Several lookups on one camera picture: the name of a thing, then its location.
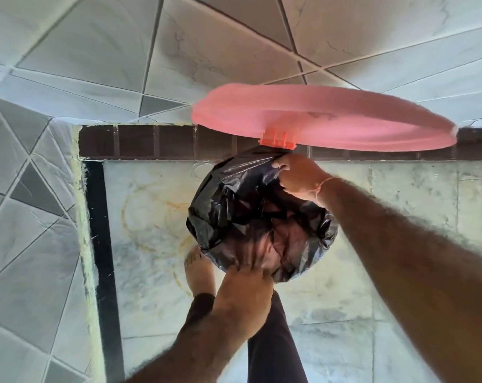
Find black trousers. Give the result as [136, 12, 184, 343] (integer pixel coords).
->
[183, 290, 309, 383]

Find person's right forearm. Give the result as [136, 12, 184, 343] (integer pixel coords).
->
[317, 177, 482, 383]

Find person's left hand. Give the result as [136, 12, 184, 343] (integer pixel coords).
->
[213, 264, 275, 341]

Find pink round bin lid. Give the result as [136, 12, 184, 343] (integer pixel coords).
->
[191, 83, 459, 151]

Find person's right hand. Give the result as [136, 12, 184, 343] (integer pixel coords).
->
[271, 153, 332, 204]

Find person's left forearm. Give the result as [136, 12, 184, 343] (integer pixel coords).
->
[123, 301, 265, 383]

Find person's bare foot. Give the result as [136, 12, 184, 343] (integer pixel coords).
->
[184, 246, 217, 298]

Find black plastic trash bag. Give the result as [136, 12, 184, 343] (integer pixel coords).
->
[186, 147, 339, 284]

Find orange wrist thread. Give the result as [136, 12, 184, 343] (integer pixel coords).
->
[314, 177, 334, 202]

